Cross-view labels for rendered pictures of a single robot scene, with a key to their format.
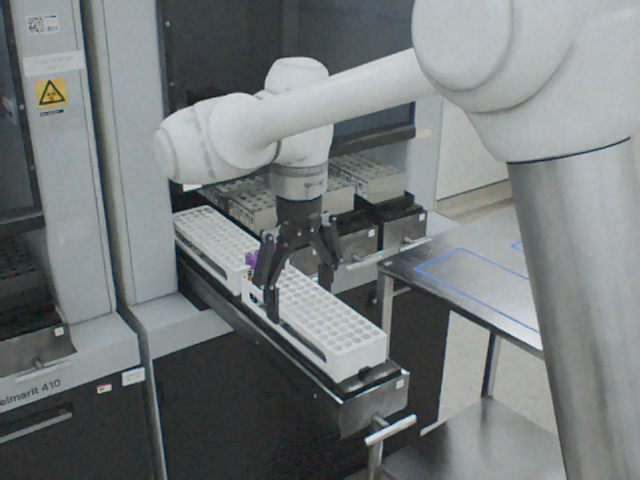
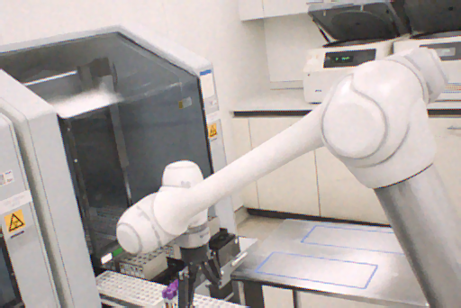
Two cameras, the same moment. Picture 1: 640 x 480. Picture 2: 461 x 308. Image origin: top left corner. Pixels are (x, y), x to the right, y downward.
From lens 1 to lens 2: 0.34 m
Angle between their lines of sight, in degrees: 15
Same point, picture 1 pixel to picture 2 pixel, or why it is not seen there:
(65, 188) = (32, 282)
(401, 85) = (268, 163)
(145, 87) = (67, 203)
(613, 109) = (429, 148)
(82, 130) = (36, 240)
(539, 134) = (400, 169)
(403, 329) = not seen: outside the picture
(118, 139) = (58, 240)
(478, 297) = (302, 276)
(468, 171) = not seen: hidden behind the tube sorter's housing
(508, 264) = (306, 253)
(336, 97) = (233, 178)
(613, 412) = not seen: outside the picture
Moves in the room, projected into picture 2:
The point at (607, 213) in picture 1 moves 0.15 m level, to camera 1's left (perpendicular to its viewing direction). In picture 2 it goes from (438, 198) to (352, 223)
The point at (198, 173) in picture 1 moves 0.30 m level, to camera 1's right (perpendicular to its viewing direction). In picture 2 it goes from (153, 245) to (281, 211)
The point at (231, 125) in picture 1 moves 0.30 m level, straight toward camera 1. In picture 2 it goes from (168, 211) to (238, 262)
